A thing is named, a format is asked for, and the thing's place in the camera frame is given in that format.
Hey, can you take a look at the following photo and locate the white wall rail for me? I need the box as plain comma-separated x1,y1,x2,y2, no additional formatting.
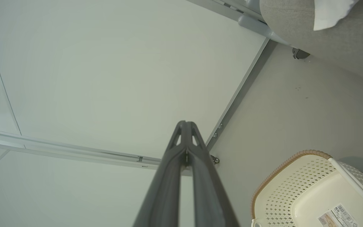
0,127,192,176

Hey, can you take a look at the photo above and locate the red garment with white stripes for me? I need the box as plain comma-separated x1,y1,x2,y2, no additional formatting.
313,0,360,31

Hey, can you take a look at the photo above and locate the grey fabric sofa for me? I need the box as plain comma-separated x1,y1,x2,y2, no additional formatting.
260,0,363,87

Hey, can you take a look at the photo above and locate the dark sofa leg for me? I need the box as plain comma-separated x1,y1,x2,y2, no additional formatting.
292,47,311,60

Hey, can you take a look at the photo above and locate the barcode label sticker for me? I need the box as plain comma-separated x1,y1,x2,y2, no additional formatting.
318,204,358,227

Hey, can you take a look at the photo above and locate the grey baseboard strip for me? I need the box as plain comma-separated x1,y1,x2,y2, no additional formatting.
206,38,278,152

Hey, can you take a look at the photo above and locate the cream perforated laundry basket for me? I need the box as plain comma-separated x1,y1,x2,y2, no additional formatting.
251,150,363,227

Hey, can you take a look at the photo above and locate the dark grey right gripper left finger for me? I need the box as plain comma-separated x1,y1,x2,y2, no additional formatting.
133,121,187,227

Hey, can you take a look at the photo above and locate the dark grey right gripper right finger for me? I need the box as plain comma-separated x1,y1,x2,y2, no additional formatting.
186,121,240,227

